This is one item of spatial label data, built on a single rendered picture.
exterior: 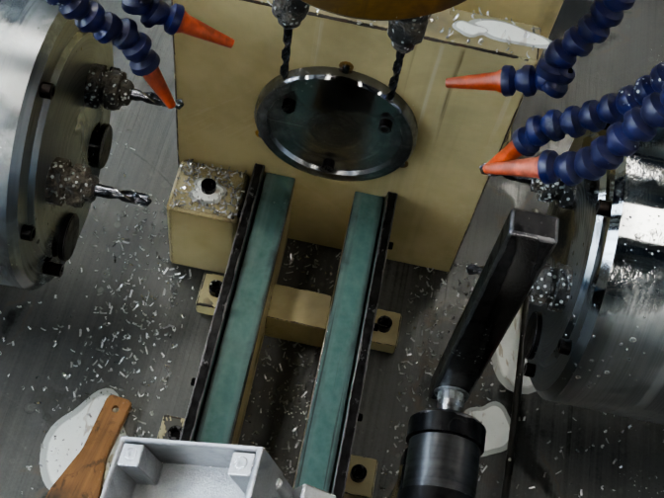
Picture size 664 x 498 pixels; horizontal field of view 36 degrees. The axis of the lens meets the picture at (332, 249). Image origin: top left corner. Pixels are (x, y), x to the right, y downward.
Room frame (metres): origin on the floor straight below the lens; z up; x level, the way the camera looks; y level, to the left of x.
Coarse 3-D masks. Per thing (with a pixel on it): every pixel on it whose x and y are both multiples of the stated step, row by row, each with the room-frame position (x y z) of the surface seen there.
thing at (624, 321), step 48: (576, 144) 0.58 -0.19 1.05; (576, 192) 0.51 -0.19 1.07; (624, 192) 0.45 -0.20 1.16; (576, 240) 0.46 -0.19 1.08; (624, 240) 0.42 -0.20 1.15; (576, 288) 0.41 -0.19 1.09; (624, 288) 0.39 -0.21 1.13; (528, 336) 0.42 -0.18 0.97; (576, 336) 0.37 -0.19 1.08; (624, 336) 0.37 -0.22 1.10; (576, 384) 0.35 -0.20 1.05; (624, 384) 0.35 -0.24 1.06
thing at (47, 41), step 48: (0, 0) 0.51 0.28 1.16; (96, 0) 0.58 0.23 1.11; (0, 48) 0.46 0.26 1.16; (48, 48) 0.47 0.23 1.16; (96, 48) 0.55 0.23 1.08; (0, 96) 0.43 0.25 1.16; (48, 96) 0.44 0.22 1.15; (96, 96) 0.51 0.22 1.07; (0, 144) 0.40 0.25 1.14; (48, 144) 0.43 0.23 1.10; (96, 144) 0.51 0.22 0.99; (0, 192) 0.37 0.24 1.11; (48, 192) 0.41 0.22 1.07; (0, 240) 0.36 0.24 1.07; (48, 240) 0.40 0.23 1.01
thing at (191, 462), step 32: (128, 448) 0.21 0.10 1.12; (160, 448) 0.21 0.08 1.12; (192, 448) 0.21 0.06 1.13; (224, 448) 0.21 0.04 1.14; (256, 448) 0.21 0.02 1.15; (128, 480) 0.19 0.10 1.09; (160, 480) 0.20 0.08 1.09; (192, 480) 0.20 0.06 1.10; (224, 480) 0.20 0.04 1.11; (256, 480) 0.19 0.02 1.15
